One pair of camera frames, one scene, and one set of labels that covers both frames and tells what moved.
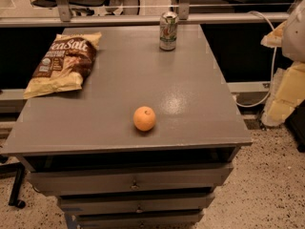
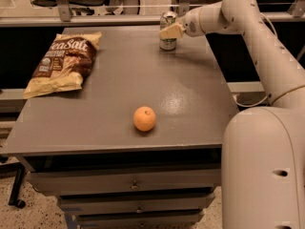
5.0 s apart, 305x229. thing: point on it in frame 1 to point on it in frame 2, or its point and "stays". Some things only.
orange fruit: [144, 118] stays
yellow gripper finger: [287, 93] to [192, 22]
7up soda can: [169, 31] stays
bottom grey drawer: [187, 219] stays
